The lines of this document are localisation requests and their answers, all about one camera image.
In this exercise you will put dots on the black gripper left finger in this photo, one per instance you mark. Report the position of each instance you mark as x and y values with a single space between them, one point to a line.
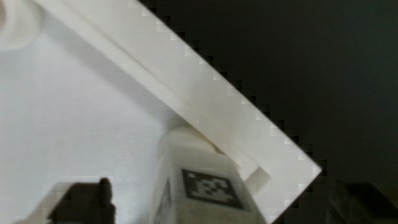
86 207

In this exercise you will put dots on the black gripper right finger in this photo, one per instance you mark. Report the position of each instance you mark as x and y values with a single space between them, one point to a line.
359 205

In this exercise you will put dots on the white table leg with tag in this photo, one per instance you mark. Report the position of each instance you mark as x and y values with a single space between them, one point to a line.
199 194

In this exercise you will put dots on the white square table top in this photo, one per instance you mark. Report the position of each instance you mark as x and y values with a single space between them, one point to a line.
82 120

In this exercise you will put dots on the white U-shaped obstacle fence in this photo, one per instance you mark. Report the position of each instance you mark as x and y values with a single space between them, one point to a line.
141 45

